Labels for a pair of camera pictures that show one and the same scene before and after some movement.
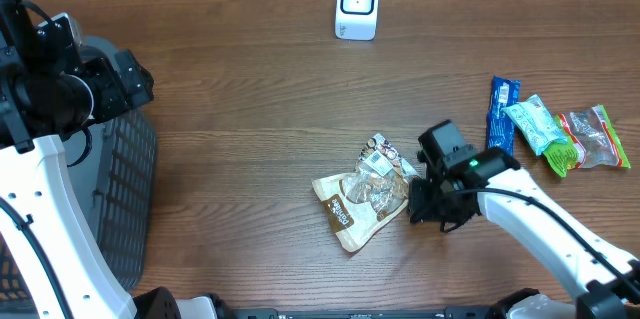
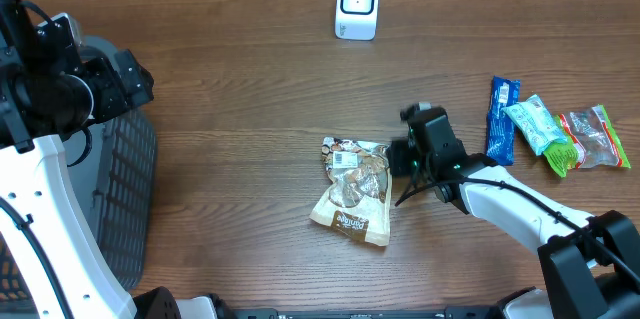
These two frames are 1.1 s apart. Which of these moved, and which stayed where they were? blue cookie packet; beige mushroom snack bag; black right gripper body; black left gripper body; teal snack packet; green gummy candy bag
Moved: black right gripper body; beige mushroom snack bag
Stayed: teal snack packet; green gummy candy bag; blue cookie packet; black left gripper body
